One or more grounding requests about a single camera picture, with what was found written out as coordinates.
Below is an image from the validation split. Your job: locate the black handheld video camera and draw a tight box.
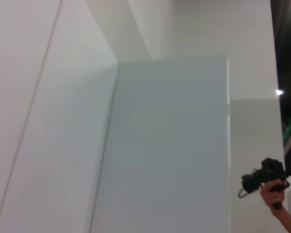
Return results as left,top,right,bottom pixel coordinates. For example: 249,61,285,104
237,157,291,211

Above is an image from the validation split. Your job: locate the person's bare hand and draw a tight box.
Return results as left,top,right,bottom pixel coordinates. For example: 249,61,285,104
259,179,287,217

